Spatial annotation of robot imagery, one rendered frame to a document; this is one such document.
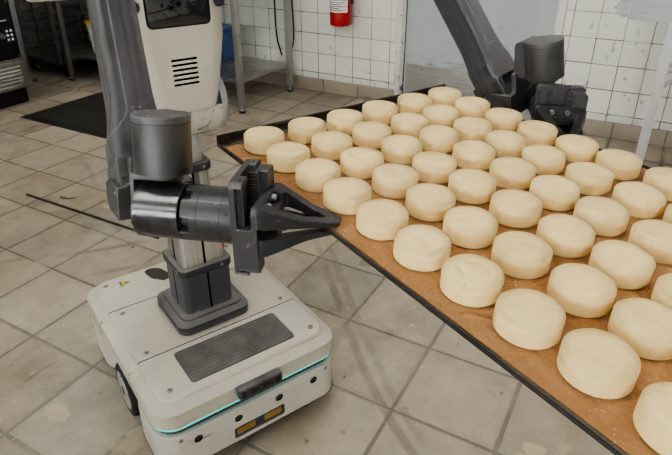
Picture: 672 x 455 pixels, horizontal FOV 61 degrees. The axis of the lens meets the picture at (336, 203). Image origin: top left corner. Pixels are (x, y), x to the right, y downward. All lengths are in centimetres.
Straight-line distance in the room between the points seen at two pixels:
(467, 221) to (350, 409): 127
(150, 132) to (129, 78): 14
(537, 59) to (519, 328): 57
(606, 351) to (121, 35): 57
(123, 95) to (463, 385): 144
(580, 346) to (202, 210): 35
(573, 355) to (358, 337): 160
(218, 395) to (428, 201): 103
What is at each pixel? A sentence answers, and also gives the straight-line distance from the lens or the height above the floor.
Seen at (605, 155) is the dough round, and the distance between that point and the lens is 74.
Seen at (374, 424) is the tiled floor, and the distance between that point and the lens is 173.
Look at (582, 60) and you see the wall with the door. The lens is 393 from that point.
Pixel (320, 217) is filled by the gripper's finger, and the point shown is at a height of 103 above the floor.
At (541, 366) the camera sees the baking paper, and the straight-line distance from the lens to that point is 44.
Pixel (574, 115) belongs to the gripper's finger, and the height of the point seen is 104.
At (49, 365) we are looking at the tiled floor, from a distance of 210.
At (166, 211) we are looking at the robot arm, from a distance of 58.
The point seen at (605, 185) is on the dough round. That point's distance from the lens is 68.
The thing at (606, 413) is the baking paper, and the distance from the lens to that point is 42.
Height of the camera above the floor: 129
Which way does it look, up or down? 27 degrees down
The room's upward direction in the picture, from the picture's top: straight up
